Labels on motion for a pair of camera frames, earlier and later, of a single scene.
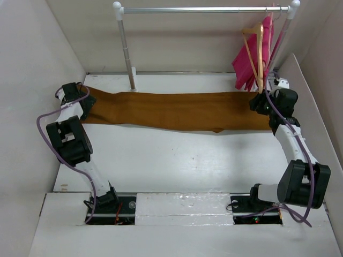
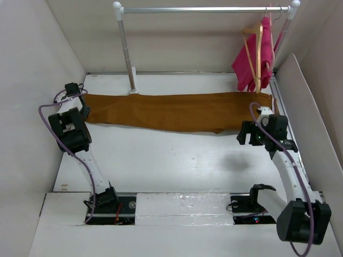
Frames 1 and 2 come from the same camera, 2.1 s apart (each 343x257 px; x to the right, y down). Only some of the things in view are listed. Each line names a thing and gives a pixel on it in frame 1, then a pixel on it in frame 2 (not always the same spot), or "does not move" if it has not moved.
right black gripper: x=254 y=101 to x=248 y=127
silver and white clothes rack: x=120 y=10 does not move
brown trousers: x=213 y=111 does not move
